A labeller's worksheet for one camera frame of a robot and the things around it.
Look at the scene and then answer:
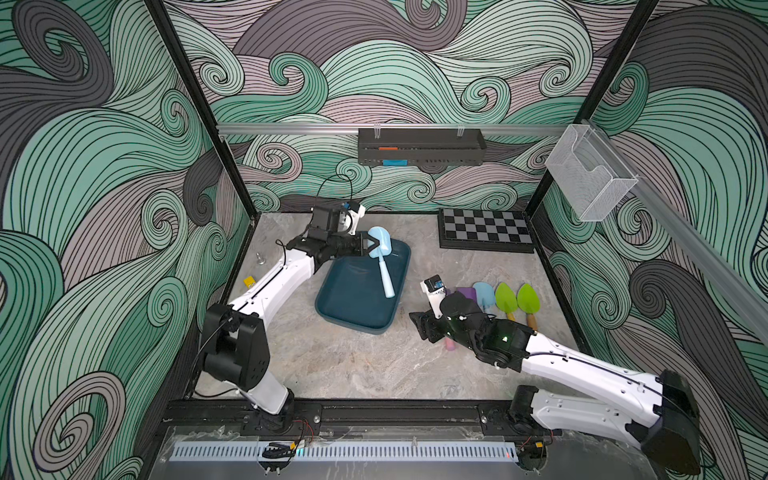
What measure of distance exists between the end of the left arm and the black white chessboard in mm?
476

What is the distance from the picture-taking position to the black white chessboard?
109 centimetres

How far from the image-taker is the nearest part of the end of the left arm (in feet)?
2.08
